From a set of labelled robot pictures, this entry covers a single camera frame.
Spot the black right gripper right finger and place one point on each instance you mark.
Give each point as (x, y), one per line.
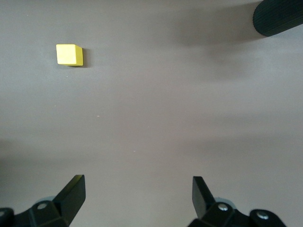
(213, 215)

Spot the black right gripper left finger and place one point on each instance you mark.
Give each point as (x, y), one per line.
(59, 212)

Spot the yellow wooden block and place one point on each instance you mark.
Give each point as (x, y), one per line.
(67, 54)

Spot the brown table cover sheet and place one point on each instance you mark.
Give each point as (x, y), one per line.
(151, 106)

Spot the black ribbed cylinder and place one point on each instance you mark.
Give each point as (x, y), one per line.
(277, 16)

